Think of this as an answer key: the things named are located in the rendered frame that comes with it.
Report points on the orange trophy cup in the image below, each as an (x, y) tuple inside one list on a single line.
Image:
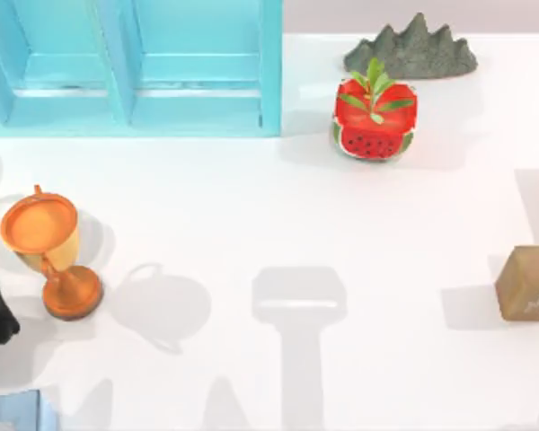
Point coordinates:
[(45, 233)]

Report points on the pale blue box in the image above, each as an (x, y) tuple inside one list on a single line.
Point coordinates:
[(13, 410)]

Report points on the light blue rack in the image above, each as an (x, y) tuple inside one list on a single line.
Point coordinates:
[(130, 67)]

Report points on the grey mountain-shaped rock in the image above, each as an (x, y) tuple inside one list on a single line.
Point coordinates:
[(413, 54)]

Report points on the watermelon plant pot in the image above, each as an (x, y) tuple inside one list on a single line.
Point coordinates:
[(373, 125)]

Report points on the brown box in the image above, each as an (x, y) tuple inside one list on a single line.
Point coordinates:
[(530, 287)]

